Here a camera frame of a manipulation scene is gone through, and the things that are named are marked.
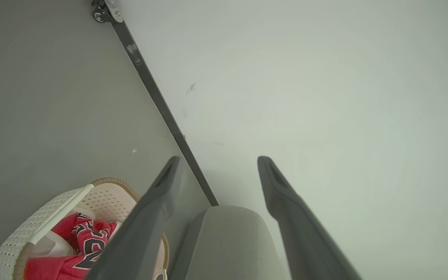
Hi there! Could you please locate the black baseboard strip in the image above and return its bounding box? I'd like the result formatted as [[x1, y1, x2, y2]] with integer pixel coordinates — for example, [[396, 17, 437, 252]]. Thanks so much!
[[111, 20, 219, 207]]

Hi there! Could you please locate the grey fabric sofa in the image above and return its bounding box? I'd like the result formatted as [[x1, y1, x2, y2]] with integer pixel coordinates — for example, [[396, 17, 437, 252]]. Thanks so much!
[[168, 205, 292, 280]]

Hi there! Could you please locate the black caster wheel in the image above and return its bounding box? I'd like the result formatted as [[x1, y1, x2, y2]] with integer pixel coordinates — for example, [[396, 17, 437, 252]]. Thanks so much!
[[91, 0, 112, 23]]

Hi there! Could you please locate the red jersey with black print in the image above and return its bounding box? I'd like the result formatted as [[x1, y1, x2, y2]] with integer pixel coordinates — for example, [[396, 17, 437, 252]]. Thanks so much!
[[51, 213, 118, 273]]

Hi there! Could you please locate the grey metal partition foot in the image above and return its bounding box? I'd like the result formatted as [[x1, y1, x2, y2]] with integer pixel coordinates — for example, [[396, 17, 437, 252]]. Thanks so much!
[[103, 0, 124, 23]]

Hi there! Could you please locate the cream perforated laundry basket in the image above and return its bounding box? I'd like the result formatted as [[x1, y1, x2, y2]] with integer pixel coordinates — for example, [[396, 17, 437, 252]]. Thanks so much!
[[0, 177, 170, 280]]

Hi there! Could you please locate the white garment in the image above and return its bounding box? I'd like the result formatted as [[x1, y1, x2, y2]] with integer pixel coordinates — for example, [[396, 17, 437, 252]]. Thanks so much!
[[30, 204, 96, 257]]

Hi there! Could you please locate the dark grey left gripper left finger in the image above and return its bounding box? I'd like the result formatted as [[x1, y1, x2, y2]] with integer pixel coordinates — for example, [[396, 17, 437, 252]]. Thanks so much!
[[85, 156, 182, 280]]

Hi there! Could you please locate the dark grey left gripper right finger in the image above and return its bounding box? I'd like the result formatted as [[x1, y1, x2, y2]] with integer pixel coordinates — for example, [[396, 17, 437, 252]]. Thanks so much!
[[257, 156, 363, 280]]

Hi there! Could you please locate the red cloth with white stripe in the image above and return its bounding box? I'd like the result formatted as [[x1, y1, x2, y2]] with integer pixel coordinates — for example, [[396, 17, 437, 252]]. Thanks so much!
[[24, 255, 92, 280]]

